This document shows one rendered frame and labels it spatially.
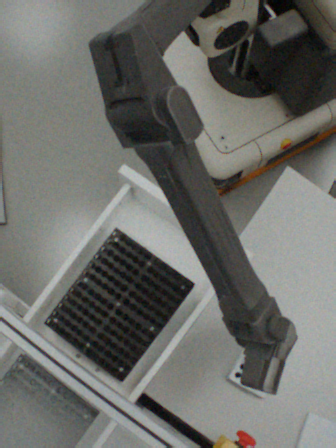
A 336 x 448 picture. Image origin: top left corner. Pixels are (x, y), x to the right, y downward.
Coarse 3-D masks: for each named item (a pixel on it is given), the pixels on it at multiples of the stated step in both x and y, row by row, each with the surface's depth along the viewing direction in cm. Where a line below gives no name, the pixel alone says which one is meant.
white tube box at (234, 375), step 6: (240, 354) 110; (240, 360) 107; (234, 366) 108; (240, 366) 110; (234, 372) 106; (240, 372) 106; (228, 378) 107; (234, 378) 106; (240, 384) 106; (252, 390) 105; (264, 396) 105
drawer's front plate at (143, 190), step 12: (120, 180) 107; (132, 180) 102; (144, 180) 102; (132, 192) 109; (144, 192) 104; (156, 192) 102; (144, 204) 111; (156, 204) 105; (168, 204) 101; (168, 216) 107; (180, 228) 109
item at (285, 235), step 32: (288, 192) 120; (320, 192) 120; (256, 224) 118; (288, 224) 118; (320, 224) 118; (256, 256) 116; (288, 256) 116; (320, 256) 116; (288, 288) 114; (320, 288) 114; (320, 320) 113; (192, 352) 111; (224, 352) 111; (320, 352) 111; (160, 384) 109; (192, 384) 109; (224, 384) 109; (288, 384) 109; (320, 384) 109; (192, 416) 107; (224, 416) 107; (256, 416) 108; (288, 416) 108; (320, 416) 108
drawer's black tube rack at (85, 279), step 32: (128, 256) 105; (96, 288) 100; (128, 288) 100; (160, 288) 100; (64, 320) 98; (96, 320) 102; (128, 320) 98; (160, 320) 99; (96, 352) 97; (128, 352) 100
